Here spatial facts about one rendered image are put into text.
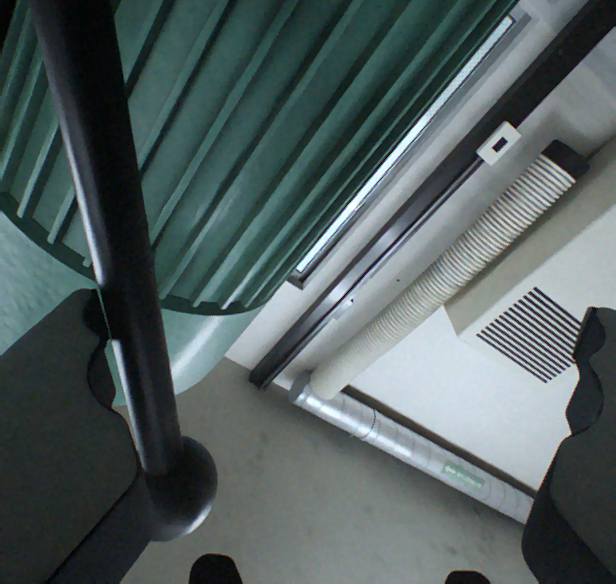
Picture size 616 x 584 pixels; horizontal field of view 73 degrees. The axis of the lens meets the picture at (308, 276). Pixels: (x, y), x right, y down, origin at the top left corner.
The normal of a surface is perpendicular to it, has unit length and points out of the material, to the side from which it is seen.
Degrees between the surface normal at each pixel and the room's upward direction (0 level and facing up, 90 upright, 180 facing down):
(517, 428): 90
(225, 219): 90
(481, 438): 90
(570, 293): 90
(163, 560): 180
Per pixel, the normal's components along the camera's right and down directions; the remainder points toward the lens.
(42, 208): -0.32, 0.30
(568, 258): -0.03, 0.51
